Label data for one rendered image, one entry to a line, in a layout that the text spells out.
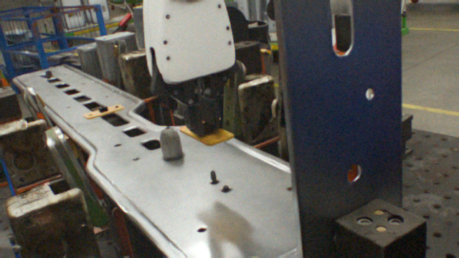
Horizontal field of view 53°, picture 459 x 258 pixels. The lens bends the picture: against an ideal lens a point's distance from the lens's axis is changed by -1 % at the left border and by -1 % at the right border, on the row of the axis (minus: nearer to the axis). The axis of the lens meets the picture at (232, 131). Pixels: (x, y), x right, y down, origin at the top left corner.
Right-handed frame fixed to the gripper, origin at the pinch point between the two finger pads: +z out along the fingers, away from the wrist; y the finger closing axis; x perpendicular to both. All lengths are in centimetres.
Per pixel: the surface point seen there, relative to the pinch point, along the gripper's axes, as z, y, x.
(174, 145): 7.3, -0.1, -11.0
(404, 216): 1.9, -0.5, 30.2
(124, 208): 10.1, 11.5, -3.4
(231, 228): 9.7, 4.2, 11.0
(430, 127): 109, -236, -134
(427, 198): 40, -58, -9
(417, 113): 109, -254, -157
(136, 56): 2, -14, -59
